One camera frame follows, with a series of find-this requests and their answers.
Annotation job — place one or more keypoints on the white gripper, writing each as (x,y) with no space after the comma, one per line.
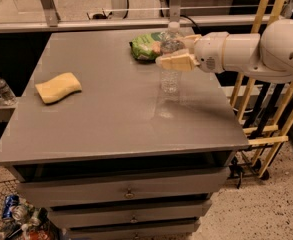
(208,52)

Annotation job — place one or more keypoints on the clear plastic water bottle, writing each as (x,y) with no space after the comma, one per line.
(171,42)

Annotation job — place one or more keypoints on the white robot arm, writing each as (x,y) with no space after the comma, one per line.
(266,57)

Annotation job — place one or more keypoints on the small water bottle on shelf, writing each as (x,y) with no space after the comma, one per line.
(6,93)

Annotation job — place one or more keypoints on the green snack bag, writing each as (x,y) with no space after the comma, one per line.
(146,47)

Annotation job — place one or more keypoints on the yellow sponge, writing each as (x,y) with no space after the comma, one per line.
(58,88)

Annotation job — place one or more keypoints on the grey drawer cabinet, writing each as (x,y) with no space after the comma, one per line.
(119,160)

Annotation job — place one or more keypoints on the blue soda can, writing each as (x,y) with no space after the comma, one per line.
(10,203)

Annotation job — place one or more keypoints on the silver can in basket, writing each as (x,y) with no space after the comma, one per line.
(20,213)

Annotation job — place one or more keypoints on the wooden frame rack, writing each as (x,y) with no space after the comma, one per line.
(262,137)

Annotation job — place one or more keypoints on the metal railing frame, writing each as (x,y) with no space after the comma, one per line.
(67,15)

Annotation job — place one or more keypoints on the black wire basket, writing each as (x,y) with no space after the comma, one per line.
(35,227)

